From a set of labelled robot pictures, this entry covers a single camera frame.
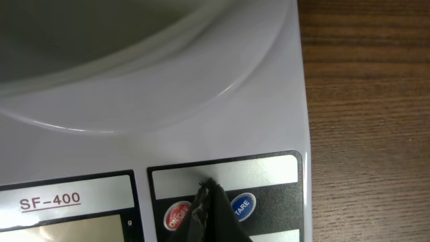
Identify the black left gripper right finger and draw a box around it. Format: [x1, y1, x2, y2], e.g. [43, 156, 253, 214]
[205, 178, 252, 242]

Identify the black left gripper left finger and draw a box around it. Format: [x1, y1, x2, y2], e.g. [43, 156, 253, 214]
[167, 179, 210, 242]

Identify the white digital kitchen scale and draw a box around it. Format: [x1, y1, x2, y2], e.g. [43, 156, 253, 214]
[1, 0, 312, 241]

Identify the white round bowl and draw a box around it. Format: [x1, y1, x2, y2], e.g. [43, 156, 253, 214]
[1, 0, 230, 97]

